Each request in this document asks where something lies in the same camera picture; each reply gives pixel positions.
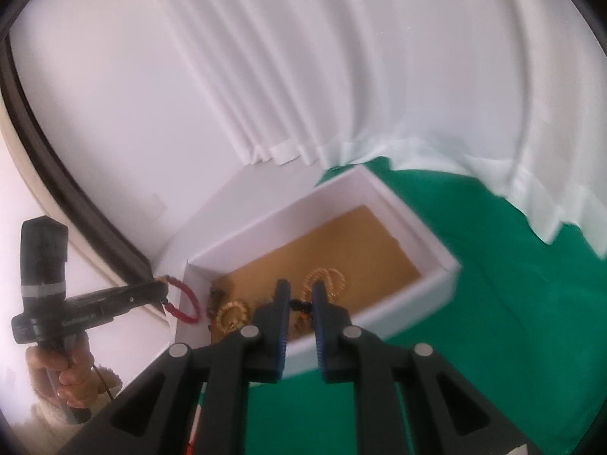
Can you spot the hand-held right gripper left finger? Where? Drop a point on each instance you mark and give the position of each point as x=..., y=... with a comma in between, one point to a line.
x=283, y=327

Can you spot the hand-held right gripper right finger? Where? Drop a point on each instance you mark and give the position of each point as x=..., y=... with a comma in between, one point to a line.
x=318, y=327

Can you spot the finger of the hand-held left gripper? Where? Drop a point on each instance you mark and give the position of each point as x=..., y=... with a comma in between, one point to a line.
x=142, y=308
x=137, y=293

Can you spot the black bead jewelry piece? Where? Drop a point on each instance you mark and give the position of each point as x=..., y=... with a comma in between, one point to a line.
x=300, y=305

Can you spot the gold twisted bangle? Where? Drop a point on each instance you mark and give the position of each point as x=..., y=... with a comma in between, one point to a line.
x=243, y=307
x=339, y=284

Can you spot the white box with brown bottom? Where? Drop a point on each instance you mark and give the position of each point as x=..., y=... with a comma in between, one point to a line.
x=370, y=241

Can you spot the person's left hand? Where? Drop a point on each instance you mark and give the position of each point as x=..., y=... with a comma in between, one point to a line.
x=76, y=379

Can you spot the green cloth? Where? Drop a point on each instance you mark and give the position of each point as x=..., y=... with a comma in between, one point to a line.
x=498, y=341

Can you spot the white curtain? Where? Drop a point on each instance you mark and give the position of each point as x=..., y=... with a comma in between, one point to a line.
x=379, y=57

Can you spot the dark brown door frame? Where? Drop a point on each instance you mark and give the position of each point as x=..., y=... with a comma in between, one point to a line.
x=71, y=194

